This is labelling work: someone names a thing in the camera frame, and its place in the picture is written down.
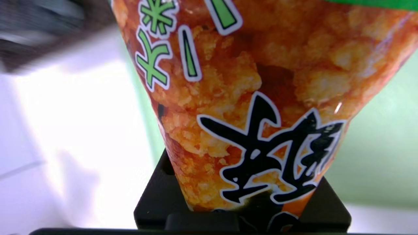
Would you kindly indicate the light green plastic tray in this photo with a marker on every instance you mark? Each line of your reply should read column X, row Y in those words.
column 385, row 147

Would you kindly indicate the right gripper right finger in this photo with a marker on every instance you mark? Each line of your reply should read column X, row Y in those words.
column 326, row 212

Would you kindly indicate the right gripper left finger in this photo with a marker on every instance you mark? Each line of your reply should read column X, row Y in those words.
column 156, row 202

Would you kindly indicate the orange snack bag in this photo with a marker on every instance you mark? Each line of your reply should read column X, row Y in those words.
column 245, row 81

